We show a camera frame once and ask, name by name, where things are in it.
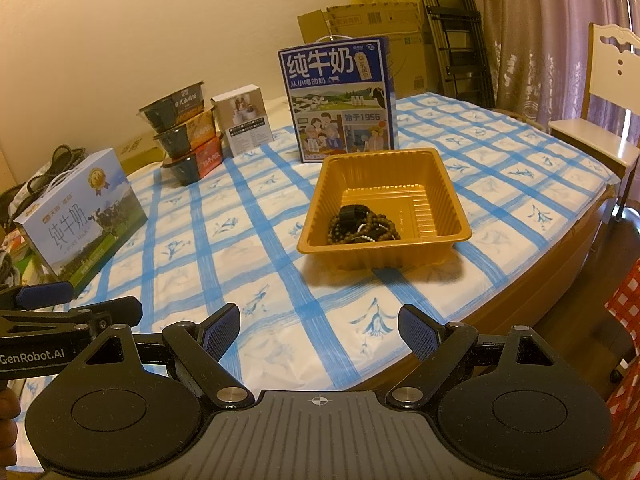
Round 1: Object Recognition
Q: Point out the red checkered cloth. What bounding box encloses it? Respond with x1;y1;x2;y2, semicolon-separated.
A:
595;259;640;480

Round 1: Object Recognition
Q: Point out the yellow plastic tray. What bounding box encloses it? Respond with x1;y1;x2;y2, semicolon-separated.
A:
296;147;474;271

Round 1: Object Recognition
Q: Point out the black food bowl orange label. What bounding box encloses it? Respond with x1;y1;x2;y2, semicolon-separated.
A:
152;110;217;159

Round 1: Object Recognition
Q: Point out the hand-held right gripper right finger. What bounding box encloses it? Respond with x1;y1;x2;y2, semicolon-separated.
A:
385;303;565;412

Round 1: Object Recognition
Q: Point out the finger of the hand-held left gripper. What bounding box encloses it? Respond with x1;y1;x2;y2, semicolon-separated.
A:
0;281;75;311
0;295;145;339

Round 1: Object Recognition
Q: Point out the blue checked tablecloth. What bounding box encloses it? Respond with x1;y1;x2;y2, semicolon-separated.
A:
10;92;614;471

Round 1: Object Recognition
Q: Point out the small white product box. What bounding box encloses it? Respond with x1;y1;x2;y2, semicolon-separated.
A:
210;86;275;159

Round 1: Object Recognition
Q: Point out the brown wooden table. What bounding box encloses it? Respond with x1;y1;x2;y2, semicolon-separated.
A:
400;180;631;361

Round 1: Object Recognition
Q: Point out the dark green bead necklace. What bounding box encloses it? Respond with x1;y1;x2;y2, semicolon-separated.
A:
327;212;351;246

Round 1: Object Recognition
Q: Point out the pink patterned curtain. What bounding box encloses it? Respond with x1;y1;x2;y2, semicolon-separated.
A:
460;0;640;136

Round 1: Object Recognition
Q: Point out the blue cartoon milk carton box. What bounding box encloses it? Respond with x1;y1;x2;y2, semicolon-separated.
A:
277;35;400;165

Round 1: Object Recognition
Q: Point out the large cardboard box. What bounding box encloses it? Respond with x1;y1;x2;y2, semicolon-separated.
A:
297;2;442;104

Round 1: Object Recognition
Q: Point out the brown bead necklace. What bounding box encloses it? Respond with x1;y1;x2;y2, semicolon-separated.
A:
349;210;402;245

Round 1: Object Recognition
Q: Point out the meadow print milk box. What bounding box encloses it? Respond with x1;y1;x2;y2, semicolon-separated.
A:
12;147;150;282

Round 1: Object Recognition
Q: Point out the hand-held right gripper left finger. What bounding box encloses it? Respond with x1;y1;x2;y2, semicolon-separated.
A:
67;302;256;412

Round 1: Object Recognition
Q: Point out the white wooden chair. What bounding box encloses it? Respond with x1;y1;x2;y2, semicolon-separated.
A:
547;22;640;221

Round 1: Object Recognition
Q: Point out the black braided cable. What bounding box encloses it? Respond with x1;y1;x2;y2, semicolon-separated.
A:
24;144;87;194

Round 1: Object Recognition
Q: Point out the black wristwatch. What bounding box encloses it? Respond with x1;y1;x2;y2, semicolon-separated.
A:
339;203;371;234

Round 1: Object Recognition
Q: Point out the black folding rack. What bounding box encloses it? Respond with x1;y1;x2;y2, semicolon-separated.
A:
414;0;496;109

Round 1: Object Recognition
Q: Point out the person's left hand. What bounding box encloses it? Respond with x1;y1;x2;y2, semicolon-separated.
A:
0;390;22;469

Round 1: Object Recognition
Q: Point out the black food bowl red label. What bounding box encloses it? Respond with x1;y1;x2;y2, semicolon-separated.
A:
162;135;224;186

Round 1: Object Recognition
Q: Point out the flat cardboard box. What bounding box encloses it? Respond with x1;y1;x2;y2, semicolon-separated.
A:
117;132;171;176

